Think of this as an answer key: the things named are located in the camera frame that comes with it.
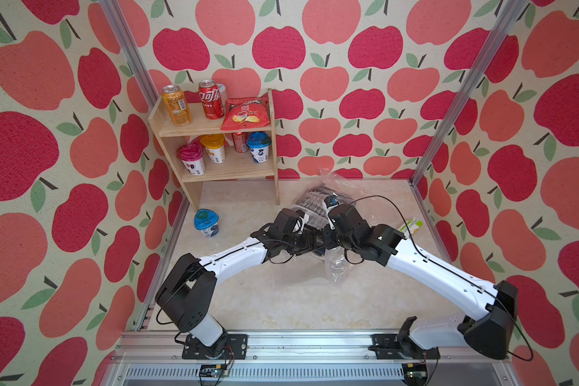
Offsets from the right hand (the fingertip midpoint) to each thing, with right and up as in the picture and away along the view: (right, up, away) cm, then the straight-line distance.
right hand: (326, 232), depth 76 cm
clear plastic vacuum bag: (+12, +16, +38) cm, 43 cm away
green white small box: (+40, 0, +23) cm, 47 cm away
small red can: (-33, +35, +22) cm, 53 cm away
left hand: (0, -7, +4) cm, 8 cm away
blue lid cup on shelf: (-24, +32, +16) cm, 44 cm away
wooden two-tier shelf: (-34, +24, +22) cm, 47 cm away
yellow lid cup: (-42, +32, +16) cm, 55 cm away
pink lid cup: (-48, +27, +10) cm, 56 cm away
